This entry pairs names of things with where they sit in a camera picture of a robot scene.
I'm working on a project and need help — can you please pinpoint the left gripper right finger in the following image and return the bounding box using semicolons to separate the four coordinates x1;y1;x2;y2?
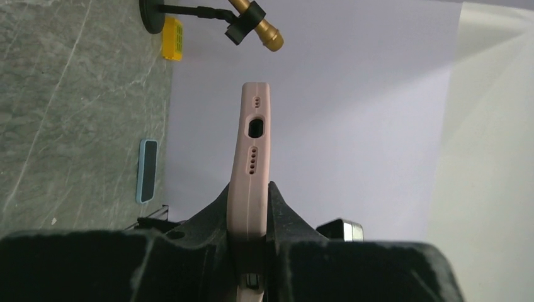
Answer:
266;182;463;301

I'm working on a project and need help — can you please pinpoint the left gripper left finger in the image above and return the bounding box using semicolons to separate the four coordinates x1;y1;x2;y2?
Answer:
1;191;234;301

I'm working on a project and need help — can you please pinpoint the phone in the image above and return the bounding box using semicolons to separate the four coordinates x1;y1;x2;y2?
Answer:
135;139;158;204

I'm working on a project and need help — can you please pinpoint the pink phone case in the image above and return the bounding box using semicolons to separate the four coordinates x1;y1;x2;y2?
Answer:
227;82;271;301

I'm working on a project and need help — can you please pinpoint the gold microphone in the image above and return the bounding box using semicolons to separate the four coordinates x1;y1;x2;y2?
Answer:
225;0;284;52

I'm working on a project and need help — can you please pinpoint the yellow grid toy block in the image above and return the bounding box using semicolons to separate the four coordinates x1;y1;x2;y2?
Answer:
161;16;183;61

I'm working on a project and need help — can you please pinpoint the black microphone stand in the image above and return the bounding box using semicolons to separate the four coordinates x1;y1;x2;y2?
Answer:
139;0;267;46

